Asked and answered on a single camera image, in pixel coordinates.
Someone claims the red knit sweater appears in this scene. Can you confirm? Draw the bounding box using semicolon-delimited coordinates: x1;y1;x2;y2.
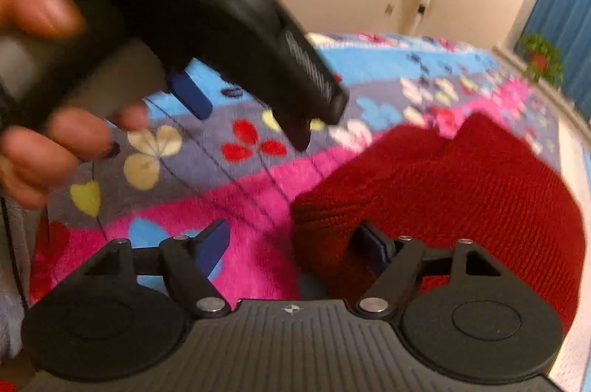
290;113;586;328

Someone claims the person's left hand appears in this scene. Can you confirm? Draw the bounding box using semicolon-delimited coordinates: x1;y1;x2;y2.
1;0;148;209

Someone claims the colourful floral fleece blanket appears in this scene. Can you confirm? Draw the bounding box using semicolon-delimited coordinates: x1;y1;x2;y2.
27;30;591;392

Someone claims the white windowsill ledge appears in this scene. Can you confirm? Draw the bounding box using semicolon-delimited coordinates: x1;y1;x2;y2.
493;43;590;136

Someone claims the green potted plant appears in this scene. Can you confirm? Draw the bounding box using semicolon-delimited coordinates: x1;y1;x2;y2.
517;32;565;89

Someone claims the blue curtain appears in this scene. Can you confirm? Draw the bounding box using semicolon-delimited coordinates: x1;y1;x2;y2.
521;0;591;120

